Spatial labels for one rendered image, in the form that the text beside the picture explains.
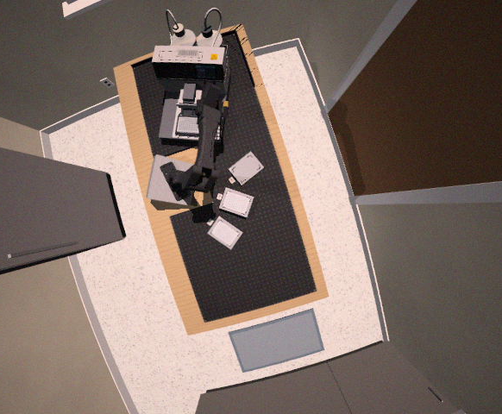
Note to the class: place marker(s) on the white plastic bottle with black cap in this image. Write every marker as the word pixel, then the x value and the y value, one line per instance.
pixel 207 36
pixel 183 37

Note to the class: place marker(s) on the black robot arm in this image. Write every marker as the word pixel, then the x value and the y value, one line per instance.
pixel 208 120

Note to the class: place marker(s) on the light grey machine housing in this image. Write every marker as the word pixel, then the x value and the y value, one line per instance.
pixel 186 67

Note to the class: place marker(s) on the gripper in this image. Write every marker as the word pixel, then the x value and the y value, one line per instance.
pixel 222 106

